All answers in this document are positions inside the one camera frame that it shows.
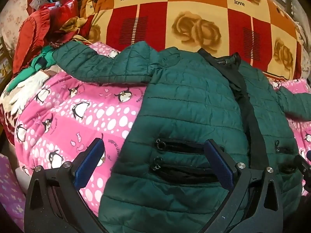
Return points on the cream floral cloth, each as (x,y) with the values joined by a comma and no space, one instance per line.
(305,53)

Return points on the red ruffled garment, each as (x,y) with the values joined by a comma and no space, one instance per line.
(31,34)

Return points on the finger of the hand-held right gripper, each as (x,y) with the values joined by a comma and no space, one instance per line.
(302,165)

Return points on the pink penguin print blanket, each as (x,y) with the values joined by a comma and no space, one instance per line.
(73,126)

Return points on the green knitted garment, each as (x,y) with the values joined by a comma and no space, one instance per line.
(36,63)

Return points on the red orange checked rose blanket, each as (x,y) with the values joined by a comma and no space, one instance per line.
(194,24)

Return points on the red white patterned knit cloth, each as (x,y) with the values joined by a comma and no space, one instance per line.
(6,123)

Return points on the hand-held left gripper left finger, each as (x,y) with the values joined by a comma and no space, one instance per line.
(88,165)

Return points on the white knitted glove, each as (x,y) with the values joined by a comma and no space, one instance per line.
(26,89)

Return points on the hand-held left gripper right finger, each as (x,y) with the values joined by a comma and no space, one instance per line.
(220,165)

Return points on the cream floral pillow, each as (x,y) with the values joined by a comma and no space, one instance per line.
(17,12)

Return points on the dark green puffer jacket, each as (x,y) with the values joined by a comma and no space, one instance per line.
(184,97)

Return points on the metal window frame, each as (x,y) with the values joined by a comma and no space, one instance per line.
(290,0)

